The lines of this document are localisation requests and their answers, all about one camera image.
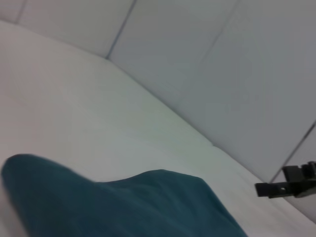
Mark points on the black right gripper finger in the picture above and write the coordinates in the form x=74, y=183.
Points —
x=271, y=188

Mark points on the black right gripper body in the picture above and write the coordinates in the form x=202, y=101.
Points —
x=302, y=179

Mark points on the teal blue t-shirt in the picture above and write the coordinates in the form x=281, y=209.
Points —
x=123, y=205

